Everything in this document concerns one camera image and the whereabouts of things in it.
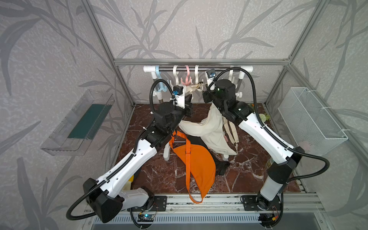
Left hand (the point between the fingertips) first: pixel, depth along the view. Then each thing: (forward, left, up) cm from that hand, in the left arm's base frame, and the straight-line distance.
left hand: (192, 96), depth 63 cm
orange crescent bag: (-15, -5, -41) cm, 44 cm away
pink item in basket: (-13, -57, -21) cm, 63 cm away
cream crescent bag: (-1, -10, -23) cm, 25 cm away
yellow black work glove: (-28, +35, -41) cm, 61 cm away
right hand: (+10, -7, 0) cm, 12 cm away
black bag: (-17, -17, -40) cm, 47 cm away
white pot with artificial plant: (+10, -47, -27) cm, 55 cm away
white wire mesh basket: (-11, -54, -9) cm, 56 cm away
